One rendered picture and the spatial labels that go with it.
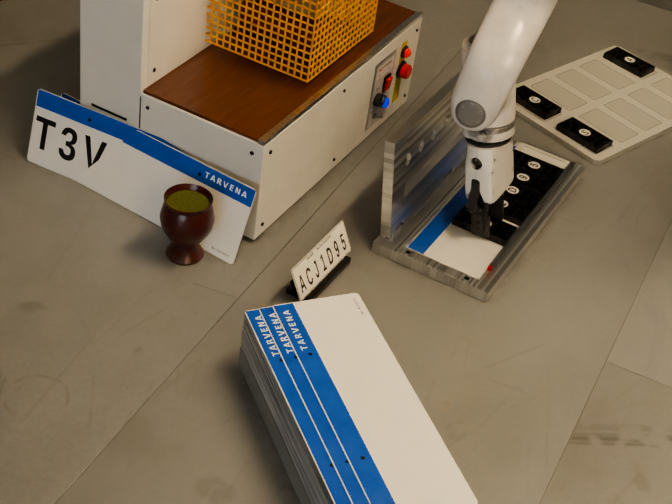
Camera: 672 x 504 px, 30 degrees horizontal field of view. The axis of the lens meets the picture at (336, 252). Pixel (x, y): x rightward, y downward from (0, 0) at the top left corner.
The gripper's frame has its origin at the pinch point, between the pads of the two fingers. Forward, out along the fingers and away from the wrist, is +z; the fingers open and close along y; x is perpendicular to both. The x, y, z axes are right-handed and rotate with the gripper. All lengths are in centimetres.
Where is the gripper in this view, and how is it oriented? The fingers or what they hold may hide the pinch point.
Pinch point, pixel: (487, 217)
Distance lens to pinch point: 209.4
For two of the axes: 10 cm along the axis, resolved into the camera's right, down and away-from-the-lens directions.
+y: 4.9, -4.9, 7.2
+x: -8.7, -2.2, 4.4
